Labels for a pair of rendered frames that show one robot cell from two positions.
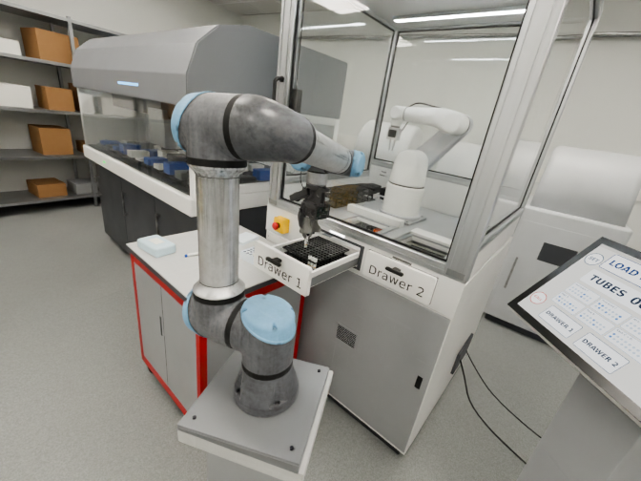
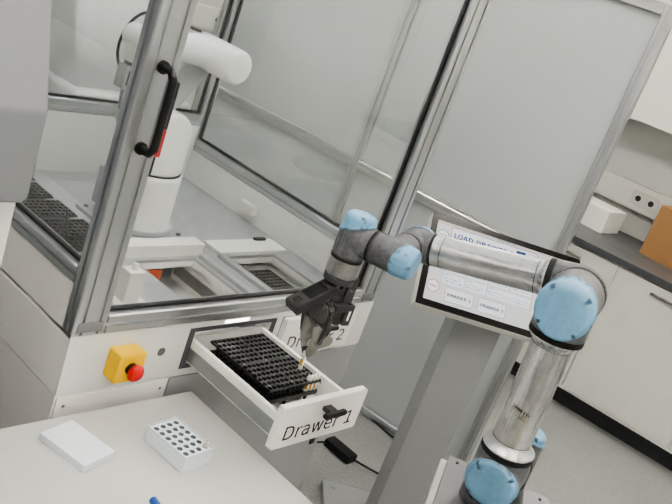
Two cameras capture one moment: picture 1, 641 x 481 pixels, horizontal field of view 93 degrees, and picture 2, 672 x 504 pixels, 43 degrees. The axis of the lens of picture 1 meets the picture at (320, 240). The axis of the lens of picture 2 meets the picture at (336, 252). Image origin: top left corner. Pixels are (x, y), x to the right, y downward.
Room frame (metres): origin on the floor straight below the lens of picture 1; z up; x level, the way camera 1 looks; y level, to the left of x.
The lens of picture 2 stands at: (1.13, 1.87, 1.84)
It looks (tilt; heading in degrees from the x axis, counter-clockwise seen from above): 18 degrees down; 269
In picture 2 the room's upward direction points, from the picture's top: 20 degrees clockwise
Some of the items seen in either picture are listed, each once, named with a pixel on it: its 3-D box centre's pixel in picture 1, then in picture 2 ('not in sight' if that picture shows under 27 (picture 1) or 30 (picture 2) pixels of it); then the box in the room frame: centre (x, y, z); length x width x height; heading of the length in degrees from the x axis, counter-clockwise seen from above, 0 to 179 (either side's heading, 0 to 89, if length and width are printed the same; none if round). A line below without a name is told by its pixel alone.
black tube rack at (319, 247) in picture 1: (316, 255); (262, 371); (1.16, 0.01, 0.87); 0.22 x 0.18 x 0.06; 142
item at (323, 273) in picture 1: (317, 255); (259, 371); (1.17, 0.00, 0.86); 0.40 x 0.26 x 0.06; 142
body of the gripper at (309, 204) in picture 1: (315, 201); (333, 298); (1.06, 0.04, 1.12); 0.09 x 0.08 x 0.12; 45
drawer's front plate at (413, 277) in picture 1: (397, 276); (316, 331); (1.06, -0.31, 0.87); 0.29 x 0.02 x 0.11; 52
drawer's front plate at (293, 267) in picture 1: (280, 266); (318, 416); (1.00, 0.13, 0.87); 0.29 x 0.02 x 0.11; 52
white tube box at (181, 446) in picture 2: (257, 254); (178, 443); (1.27, 0.28, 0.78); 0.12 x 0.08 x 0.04; 148
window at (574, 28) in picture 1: (542, 115); not in sight; (1.32, -0.78, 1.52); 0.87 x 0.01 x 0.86; 142
